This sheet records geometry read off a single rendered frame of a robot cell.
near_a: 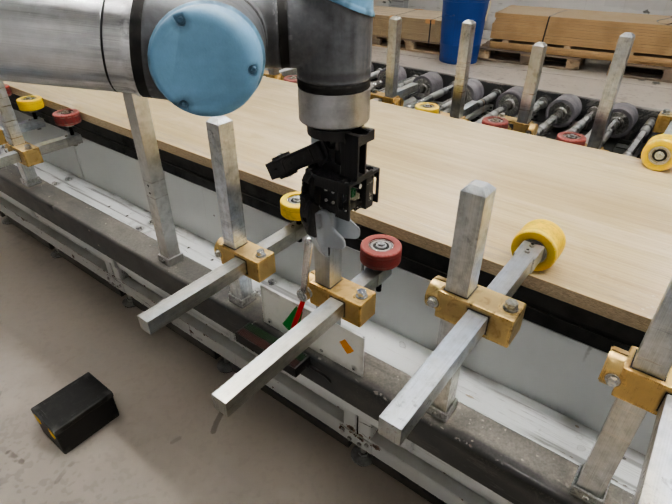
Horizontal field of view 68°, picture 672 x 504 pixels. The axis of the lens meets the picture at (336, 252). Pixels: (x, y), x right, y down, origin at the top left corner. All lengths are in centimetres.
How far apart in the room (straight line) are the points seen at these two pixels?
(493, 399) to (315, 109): 71
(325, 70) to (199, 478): 138
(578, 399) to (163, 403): 137
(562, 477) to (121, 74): 81
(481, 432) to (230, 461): 100
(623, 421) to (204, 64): 65
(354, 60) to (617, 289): 61
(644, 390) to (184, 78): 61
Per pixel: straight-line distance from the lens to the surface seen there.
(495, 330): 74
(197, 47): 44
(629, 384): 72
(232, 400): 75
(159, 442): 183
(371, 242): 96
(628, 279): 100
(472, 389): 109
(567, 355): 101
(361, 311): 87
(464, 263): 71
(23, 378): 224
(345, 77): 60
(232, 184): 99
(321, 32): 58
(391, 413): 59
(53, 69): 50
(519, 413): 108
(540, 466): 91
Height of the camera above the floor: 142
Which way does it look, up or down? 34 degrees down
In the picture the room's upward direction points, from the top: straight up
